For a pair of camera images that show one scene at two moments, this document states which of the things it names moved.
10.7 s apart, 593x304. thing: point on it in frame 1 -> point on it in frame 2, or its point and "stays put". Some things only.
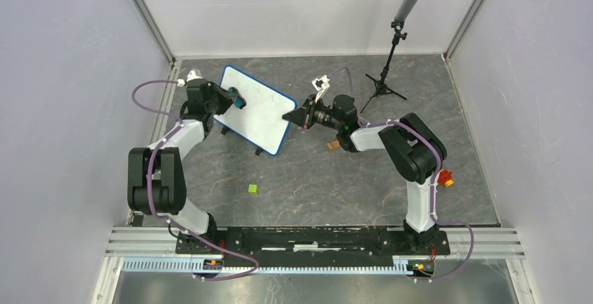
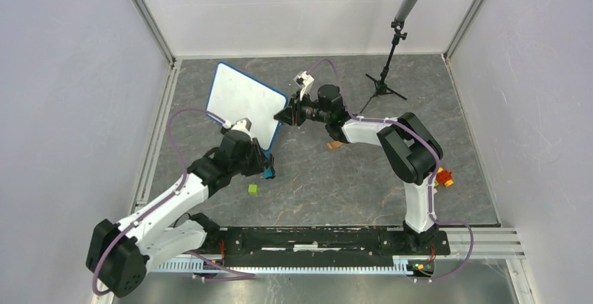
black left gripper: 226,100 -> 260,163
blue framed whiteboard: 261,123 stays put
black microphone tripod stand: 380,88 stays put
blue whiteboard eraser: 240,101 -> 268,172
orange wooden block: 333,145 stays put
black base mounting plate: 307,247 stays put
